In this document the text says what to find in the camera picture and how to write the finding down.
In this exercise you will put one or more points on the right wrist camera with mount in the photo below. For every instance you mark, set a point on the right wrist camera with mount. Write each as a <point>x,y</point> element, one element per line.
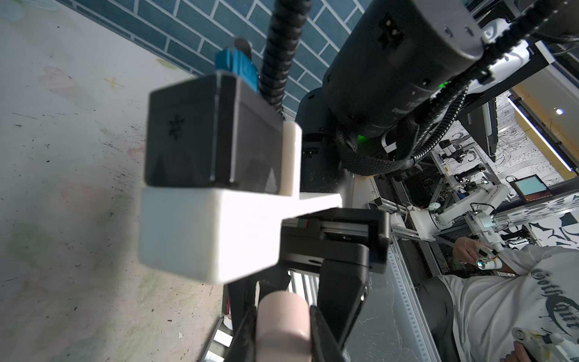
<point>221,173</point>

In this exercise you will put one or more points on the person in white shirt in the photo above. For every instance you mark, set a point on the person in white shirt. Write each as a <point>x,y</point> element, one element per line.
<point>471,319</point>

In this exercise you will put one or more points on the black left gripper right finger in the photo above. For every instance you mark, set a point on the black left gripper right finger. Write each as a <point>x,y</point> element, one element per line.
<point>324,345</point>

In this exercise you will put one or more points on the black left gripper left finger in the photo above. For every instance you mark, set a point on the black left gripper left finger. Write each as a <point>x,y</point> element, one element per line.
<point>243,347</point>

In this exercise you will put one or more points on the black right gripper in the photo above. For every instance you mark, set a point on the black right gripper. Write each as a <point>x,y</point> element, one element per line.
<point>341,246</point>

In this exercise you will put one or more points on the pink stapler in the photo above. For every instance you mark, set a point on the pink stapler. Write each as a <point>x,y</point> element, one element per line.
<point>283,328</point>

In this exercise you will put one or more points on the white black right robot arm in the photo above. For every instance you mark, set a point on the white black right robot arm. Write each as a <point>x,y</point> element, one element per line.
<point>394,88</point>

